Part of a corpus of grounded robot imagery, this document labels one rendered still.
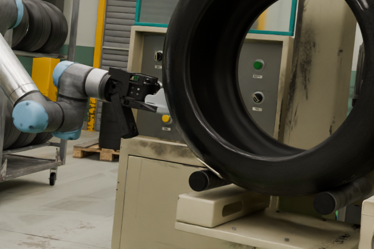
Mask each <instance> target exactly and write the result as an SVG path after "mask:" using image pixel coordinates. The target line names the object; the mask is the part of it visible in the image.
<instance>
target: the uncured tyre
mask: <svg viewBox="0 0 374 249"><path fill-rule="evenodd" d="M276 1H278V0H179V1H178V3H177V5H176V7H175V9H174V11H173V14H172V16H171V19H170V22H169V25H168V28H167V31H166V35H165V40H164V46H163V56H162V79H163V88H164V95H165V99H166V103H167V106H168V109H169V112H170V115H171V118H172V120H173V123H174V125H175V127H176V129H177V130H178V132H179V134H180V135H181V137H182V139H183V140H184V142H185V143H186V145H187V146H188V147H189V149H190V150H191V151H192V153H193V154H195V156H196V157H197V158H198V159H200V160H201V161H203V162H204V163H205V164H207V165H208V166H209V167H211V168H212V169H213V170H215V171H216V172H217V173H219V174H220V175H221V177H222V178H224V179H225V180H227V181H229V182H231V183H233V184H235V185H237V186H239V187H241V188H244V189H246V190H250V191H253V192H256V193H260V194H264V195H270V196H279V197H297V196H306V195H312V194H316V193H320V192H324V191H327V190H330V189H332V188H335V187H338V186H340V185H343V184H342V183H340V182H341V181H343V180H345V179H347V178H348V177H350V176H351V175H353V174H354V173H356V174H359V175H358V176H357V177H355V178H354V179H352V180H350V181H348V182H351V181H353V180H356V179H358V178H360V177H362V176H364V175H366V174H368V173H369V172H371V171H372V170H374V0H345V1H346V3H347V4H348V5H349V7H350V9H351V10H352V12H353V14H354V16H355V18H356V20H357V23H358V25H359V28H360V31H361V34H362V39H363V45H364V50H365V70H364V75H363V81H362V86H361V89H360V92H359V95H358V97H357V100H356V102H355V104H354V106H353V108H352V110H351V112H350V113H349V115H348V116H347V118H346V119H345V121H344V122H343V123H342V124H341V125H340V126H339V128H338V129H337V130H336V131H335V132H334V133H333V134H332V135H330V136H329V137H328V138H327V139H326V140H324V141H323V142H321V143H320V144H318V145H317V146H315V147H313V148H311V149H309V150H305V149H300V148H295V147H292V146H289V145H286V144H284V143H281V142H279V141H278V140H276V139H275V138H273V137H272V136H270V135H269V134H267V133H266V132H265V131H264V130H263V129H262V128H261V127H260V126H259V125H258V124H257V123H256V121H255V120H254V119H253V117H252V116H251V115H250V113H249V111H248V110H247V108H246V106H245V103H244V101H243V98H242V94H241V92H240V87H239V80H238V63H239V56H240V52H241V48H242V45H243V42H244V40H245V37H246V35H247V33H248V31H249V30H250V28H251V26H252V25H253V23H254V22H255V21H256V19H257V18H258V17H259V16H260V15H261V14H262V13H263V12H264V11H265V10H266V9H267V8H268V7H270V6H271V5H272V4H273V3H275V2H276ZM348 182H347V183H348ZM344 184H345V183H344Z"/></svg>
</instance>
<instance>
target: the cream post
mask: <svg viewBox="0 0 374 249"><path fill-rule="evenodd" d="M356 26H357V20H356V18H355V16H354V14H353V12H352V10H351V9H350V7H349V5H348V4H347V3H346V1H345V0H298V11H297V20H296V30H295V36H294V46H293V57H292V71H291V78H290V83H289V94H288V103H287V114H286V124H285V130H284V140H283V143H284V144H286V145H289V146H292V147H295V148H300V149H305V150H309V149H311V148H313V147H315V146H317V145H318V144H320V143H321V142H323V141H324V140H326V139H327V138H328V137H329V136H330V135H332V134H333V133H334V132H335V131H336V130H337V129H338V128H339V126H340V125H341V124H342V123H343V122H344V121H345V119H346V116H347V106H348V96H349V91H350V81H351V71H352V61H353V51H354V46H355V36H356ZM313 201H314V198H313V197H306V196H297V197H279V196H278V198H277V208H276V209H278V210H284V211H289V212H295V213H301V214H304V215H310V216H316V217H322V218H327V219H331V220H335V216H336V211H335V212H333V213H331V214H328V215H321V214H319V213H318V212H317V211H316V210H315V209H314V205H313Z"/></svg>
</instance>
